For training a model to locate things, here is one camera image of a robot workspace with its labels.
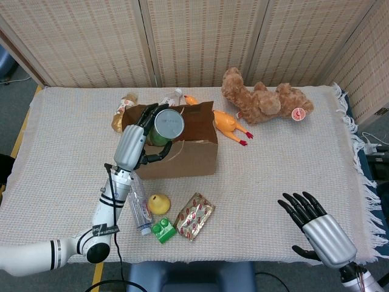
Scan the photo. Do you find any yellow rubber chicken toy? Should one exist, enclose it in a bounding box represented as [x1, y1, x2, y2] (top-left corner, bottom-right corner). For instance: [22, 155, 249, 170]
[183, 94, 255, 147]

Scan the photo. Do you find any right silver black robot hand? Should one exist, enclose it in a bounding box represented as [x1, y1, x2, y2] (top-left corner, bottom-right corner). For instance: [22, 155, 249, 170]
[278, 191, 358, 269]

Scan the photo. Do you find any beige folding screen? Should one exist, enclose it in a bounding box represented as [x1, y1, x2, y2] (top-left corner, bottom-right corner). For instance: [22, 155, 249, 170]
[0, 0, 389, 122]

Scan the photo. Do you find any green chips can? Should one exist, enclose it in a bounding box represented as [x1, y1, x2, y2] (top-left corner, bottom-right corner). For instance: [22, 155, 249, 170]
[147, 108, 186, 147]

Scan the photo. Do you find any black box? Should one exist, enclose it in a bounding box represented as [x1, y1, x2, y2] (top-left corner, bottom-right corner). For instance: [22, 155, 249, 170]
[366, 153, 389, 180]

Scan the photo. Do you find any amber tea bottle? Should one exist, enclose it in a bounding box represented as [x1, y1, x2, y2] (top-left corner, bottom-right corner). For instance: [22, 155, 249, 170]
[111, 92, 139, 133]

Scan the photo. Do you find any white woven tablecloth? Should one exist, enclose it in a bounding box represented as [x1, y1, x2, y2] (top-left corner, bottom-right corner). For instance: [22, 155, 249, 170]
[0, 83, 387, 265]

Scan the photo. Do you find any red gold snack packet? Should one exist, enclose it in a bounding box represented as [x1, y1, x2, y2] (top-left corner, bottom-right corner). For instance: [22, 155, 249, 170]
[173, 192, 216, 243]

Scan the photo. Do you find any transparent water bottle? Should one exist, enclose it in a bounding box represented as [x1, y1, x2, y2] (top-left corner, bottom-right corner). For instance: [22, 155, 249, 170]
[126, 176, 153, 235]

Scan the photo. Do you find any brown paper bag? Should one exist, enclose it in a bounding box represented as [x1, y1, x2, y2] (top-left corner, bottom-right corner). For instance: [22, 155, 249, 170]
[121, 100, 219, 181]

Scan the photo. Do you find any brown teddy bear plush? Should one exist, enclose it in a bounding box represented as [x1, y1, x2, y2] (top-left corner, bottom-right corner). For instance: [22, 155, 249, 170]
[221, 67, 314, 125]

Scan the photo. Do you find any clear bottle white cap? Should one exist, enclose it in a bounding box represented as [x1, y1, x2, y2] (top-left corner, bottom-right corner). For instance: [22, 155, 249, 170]
[160, 88, 183, 106]

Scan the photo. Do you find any white power strip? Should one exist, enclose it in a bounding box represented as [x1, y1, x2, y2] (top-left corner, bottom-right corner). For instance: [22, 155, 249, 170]
[363, 132, 387, 155]

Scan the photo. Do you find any blue chair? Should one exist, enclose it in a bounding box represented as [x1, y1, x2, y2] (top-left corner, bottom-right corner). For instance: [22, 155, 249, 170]
[126, 260, 258, 292]

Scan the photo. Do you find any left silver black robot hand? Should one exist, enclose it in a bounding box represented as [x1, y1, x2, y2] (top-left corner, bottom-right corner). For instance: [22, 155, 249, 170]
[112, 103, 174, 177]

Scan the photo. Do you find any green toy block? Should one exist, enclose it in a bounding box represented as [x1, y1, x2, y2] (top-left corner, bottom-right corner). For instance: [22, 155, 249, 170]
[151, 217, 177, 244]

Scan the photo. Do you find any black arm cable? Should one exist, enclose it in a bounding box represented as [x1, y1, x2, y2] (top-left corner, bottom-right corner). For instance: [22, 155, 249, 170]
[81, 163, 143, 292]

